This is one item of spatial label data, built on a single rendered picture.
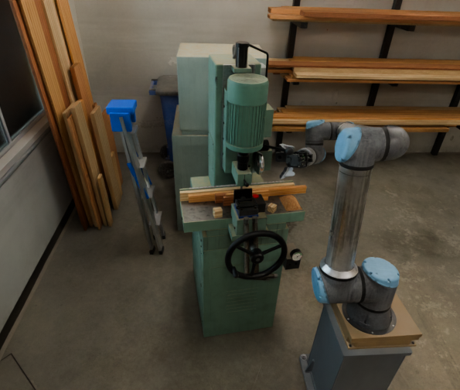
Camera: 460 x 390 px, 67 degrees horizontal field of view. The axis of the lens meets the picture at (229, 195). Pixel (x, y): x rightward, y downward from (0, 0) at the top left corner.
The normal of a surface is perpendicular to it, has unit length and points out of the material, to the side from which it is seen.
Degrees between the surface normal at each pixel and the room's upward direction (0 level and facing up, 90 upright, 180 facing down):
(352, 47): 90
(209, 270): 90
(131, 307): 0
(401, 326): 4
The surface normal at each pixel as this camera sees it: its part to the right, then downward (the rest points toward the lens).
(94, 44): 0.07, 0.55
